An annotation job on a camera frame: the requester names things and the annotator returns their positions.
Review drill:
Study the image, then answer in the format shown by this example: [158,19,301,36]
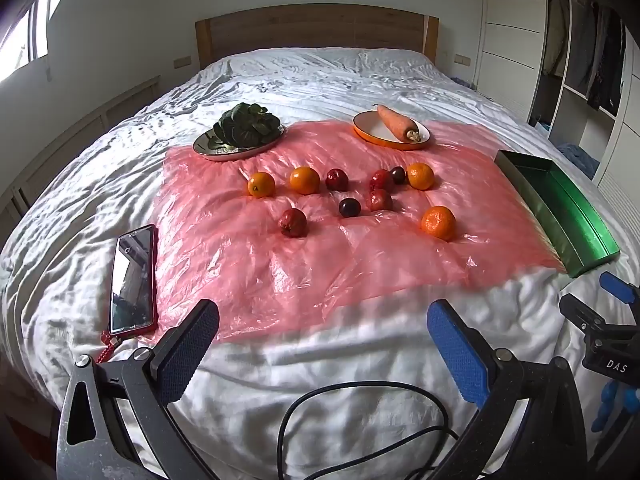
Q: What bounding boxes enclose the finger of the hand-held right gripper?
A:
[599,271,640,311]
[558,293,608,336]

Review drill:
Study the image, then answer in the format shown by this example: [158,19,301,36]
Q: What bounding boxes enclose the wooden headboard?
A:
[194,3,440,72]

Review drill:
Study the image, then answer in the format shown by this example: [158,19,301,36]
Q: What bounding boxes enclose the low white wall cabinet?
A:
[0,75,161,221]

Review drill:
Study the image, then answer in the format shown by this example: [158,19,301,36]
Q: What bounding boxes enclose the black cable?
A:
[278,381,458,480]

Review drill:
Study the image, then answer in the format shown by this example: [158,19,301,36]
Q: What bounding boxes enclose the smartphone with red case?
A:
[109,224,160,337]

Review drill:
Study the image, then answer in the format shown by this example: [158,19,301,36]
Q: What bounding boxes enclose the green rectangular tray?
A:
[494,149,621,279]

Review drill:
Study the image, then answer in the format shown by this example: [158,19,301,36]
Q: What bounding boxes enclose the white plate with orange rim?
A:
[352,111,432,151]

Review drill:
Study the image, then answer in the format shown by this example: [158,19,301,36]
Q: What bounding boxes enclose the white wardrobe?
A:
[472,0,640,201]

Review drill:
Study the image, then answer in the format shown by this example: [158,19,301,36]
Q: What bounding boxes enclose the patterned grey plate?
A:
[193,125,286,162]

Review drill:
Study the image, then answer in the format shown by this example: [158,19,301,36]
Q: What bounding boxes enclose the window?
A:
[0,0,88,81]

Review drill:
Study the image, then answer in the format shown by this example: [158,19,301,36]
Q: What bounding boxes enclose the hanging dark clothes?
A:
[542,0,626,116]

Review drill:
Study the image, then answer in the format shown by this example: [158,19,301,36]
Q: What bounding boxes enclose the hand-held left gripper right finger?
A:
[426,299,603,480]

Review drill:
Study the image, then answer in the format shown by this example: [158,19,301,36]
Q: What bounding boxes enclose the green leafy vegetable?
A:
[213,102,282,148]

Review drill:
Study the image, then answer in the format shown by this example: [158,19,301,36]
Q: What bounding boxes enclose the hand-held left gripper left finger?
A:
[56,299,221,480]

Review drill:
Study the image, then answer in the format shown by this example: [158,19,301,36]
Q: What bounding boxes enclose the pink plastic sheet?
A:
[150,121,566,343]

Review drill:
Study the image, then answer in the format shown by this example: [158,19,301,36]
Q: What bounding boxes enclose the orange mandarin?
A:
[421,205,457,242]
[289,166,321,195]
[406,162,435,191]
[247,171,277,199]

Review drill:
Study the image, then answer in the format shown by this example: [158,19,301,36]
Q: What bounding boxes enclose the bed with white sheet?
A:
[0,47,640,480]

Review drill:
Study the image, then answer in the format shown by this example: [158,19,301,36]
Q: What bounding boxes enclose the person's right hand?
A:
[591,379,632,433]

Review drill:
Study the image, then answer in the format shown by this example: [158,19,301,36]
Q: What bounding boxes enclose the red phone strap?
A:
[95,330,123,365]

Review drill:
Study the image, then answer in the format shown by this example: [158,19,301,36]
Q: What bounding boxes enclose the blue cloth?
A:
[555,142,601,181]

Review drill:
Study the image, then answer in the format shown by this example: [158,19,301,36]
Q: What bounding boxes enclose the carrot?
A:
[376,104,423,144]

